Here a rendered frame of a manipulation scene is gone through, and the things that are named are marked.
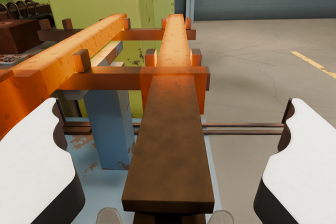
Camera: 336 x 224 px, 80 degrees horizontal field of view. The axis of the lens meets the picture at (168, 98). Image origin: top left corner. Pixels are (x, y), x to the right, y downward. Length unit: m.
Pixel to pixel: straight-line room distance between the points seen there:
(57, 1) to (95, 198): 0.53
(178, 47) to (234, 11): 6.55
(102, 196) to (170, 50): 0.30
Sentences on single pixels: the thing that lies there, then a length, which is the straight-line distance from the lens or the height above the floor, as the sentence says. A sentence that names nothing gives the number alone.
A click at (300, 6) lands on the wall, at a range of 7.48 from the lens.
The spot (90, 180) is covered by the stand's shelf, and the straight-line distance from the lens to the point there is 0.45.
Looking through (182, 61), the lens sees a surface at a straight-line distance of 0.18.
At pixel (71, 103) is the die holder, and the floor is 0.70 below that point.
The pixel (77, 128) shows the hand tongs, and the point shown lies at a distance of 0.57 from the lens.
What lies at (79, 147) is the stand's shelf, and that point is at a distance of 0.53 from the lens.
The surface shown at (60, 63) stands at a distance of 0.21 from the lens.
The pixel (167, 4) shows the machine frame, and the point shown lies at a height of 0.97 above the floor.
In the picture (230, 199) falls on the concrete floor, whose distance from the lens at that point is 1.32.
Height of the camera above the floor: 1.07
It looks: 30 degrees down
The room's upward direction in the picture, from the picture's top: 1 degrees counter-clockwise
